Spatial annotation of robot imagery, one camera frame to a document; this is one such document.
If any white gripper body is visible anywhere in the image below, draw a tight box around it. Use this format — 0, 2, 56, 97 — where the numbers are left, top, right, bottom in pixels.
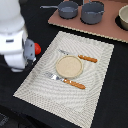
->
0, 30, 36, 72

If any grey frying pan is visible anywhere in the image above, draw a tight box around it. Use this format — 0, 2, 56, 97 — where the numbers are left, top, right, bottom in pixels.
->
39, 0, 80, 20

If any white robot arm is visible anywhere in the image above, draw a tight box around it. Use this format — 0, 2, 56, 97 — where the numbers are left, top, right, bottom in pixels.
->
0, 0, 36, 72

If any pink stove board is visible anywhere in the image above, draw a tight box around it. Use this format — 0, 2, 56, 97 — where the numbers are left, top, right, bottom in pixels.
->
48, 0, 128, 43

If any round beige plate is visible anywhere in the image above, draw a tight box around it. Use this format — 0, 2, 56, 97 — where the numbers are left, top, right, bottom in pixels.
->
56, 55, 83, 78

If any beige woven placemat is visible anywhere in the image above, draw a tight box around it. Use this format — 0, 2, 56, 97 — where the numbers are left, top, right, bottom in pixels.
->
14, 31, 114, 128

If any grey pot with lid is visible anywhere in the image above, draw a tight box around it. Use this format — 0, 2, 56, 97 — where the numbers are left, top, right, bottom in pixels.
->
81, 1, 104, 25

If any beige bowl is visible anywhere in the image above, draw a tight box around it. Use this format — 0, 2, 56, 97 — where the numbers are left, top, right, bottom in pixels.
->
119, 5, 128, 30

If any wooden handled fork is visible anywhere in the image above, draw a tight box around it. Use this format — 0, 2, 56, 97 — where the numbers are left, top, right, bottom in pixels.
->
45, 72, 86, 89

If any wooden handled knife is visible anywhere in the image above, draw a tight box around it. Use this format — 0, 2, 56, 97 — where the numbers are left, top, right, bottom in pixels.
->
58, 49, 98, 63

